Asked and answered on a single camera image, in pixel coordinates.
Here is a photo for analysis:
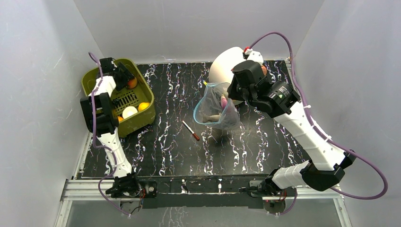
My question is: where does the purple toy eggplant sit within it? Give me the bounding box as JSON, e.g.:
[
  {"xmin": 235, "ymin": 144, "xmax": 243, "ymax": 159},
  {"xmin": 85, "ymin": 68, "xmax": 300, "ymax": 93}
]
[{"xmin": 220, "ymin": 95, "xmax": 228, "ymax": 110}]

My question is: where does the olive green plastic basket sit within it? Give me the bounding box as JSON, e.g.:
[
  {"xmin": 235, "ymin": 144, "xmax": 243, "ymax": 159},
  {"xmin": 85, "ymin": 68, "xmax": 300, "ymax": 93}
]
[{"xmin": 81, "ymin": 59, "xmax": 156, "ymax": 138}]

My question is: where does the clear zip top bag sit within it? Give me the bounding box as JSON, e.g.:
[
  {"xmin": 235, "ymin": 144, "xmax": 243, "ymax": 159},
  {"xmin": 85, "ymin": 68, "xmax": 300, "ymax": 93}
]
[{"xmin": 193, "ymin": 81, "xmax": 241, "ymax": 130}]

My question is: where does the yellow toy lemon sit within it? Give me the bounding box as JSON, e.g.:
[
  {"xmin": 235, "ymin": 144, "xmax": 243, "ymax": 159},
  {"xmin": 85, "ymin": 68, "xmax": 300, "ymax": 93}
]
[{"xmin": 137, "ymin": 102, "xmax": 150, "ymax": 112}]

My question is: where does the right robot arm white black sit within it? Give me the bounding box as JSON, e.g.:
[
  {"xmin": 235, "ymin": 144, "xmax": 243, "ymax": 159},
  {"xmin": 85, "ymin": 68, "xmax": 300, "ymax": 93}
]
[{"xmin": 227, "ymin": 60, "xmax": 355, "ymax": 196}]

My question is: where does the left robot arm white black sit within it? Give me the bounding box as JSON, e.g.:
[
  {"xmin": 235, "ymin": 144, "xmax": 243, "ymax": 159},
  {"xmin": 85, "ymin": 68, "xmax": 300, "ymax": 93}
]
[{"xmin": 80, "ymin": 54, "xmax": 141, "ymax": 198}]

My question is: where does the white round toy food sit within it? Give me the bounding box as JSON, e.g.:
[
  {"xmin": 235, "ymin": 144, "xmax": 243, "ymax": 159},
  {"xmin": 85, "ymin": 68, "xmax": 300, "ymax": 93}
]
[{"xmin": 122, "ymin": 106, "xmax": 138, "ymax": 119}]

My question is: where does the white orange cylindrical appliance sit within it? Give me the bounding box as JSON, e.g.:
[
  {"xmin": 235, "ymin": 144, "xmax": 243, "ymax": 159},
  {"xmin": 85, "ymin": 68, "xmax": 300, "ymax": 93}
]
[{"xmin": 208, "ymin": 46, "xmax": 268, "ymax": 105}]

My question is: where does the red white marker pen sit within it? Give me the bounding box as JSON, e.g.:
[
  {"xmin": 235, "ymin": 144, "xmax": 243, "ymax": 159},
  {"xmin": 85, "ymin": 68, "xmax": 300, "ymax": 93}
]
[{"xmin": 182, "ymin": 120, "xmax": 200, "ymax": 141}]

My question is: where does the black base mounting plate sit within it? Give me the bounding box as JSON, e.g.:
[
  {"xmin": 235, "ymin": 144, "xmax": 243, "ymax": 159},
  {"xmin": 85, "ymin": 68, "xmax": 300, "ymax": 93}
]
[{"xmin": 138, "ymin": 175, "xmax": 286, "ymax": 210}]

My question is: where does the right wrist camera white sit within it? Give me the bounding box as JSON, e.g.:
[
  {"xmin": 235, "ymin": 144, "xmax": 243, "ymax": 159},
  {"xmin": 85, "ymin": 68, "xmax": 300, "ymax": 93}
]
[{"xmin": 243, "ymin": 47, "xmax": 264, "ymax": 66}]

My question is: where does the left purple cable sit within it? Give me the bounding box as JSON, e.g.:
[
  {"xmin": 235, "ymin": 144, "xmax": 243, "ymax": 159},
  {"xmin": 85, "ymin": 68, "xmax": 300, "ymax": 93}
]
[{"xmin": 88, "ymin": 52, "xmax": 132, "ymax": 218}]

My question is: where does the purple cable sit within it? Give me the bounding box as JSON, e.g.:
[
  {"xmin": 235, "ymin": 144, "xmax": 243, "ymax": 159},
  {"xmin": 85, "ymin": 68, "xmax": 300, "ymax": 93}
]
[
  {"xmin": 88, "ymin": 52, "xmax": 132, "ymax": 218},
  {"xmin": 244, "ymin": 31, "xmax": 388, "ymax": 201}
]

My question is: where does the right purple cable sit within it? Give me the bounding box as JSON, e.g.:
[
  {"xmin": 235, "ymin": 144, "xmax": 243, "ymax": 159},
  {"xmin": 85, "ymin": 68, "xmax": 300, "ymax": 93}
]
[{"xmin": 244, "ymin": 31, "xmax": 388, "ymax": 201}]

